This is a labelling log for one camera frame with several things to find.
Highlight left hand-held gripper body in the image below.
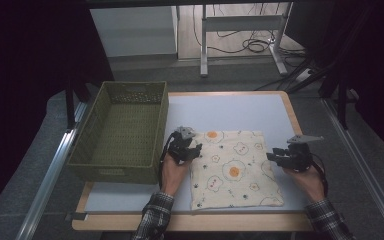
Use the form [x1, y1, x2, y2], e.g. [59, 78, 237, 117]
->
[167, 125, 198, 164]

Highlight black tripod stand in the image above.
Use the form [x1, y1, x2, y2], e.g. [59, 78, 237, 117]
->
[253, 56, 358, 131]

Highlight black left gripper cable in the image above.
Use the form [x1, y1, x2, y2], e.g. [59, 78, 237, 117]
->
[158, 132, 177, 188]

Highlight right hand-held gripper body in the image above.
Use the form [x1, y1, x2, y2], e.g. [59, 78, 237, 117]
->
[281, 134, 325, 173]

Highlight dark curtain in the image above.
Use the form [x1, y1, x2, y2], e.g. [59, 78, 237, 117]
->
[0, 0, 115, 223]
[284, 0, 384, 163]

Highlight white power strip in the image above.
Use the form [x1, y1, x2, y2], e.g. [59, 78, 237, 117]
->
[294, 68, 313, 83]

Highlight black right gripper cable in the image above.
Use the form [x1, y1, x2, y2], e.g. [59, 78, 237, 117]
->
[310, 152, 330, 198]

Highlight cream printed cloth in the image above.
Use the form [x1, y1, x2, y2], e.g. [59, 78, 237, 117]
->
[188, 129, 285, 211]

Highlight black floor cables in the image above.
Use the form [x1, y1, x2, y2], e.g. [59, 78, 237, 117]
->
[193, 3, 309, 68]

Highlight aluminium rail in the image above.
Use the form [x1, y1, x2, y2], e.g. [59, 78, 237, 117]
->
[14, 101, 89, 240]
[323, 98, 384, 240]

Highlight grey table corner clip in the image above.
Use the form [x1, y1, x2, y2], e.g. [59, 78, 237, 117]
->
[64, 211, 90, 222]

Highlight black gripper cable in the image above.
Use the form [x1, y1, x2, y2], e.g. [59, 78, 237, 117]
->
[158, 132, 177, 188]
[310, 152, 330, 198]

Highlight green woven basket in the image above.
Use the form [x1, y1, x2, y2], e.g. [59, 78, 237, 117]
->
[65, 80, 170, 186]

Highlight person's right hand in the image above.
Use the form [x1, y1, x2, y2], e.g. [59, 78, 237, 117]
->
[283, 167, 326, 203]

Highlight white metal desk frame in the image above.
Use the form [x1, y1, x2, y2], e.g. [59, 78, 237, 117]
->
[199, 3, 294, 78]

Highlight white cabinet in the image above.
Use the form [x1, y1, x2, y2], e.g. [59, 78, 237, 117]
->
[89, 5, 180, 58]

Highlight person's left hand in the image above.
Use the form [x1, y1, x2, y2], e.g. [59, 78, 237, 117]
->
[160, 154, 193, 197]

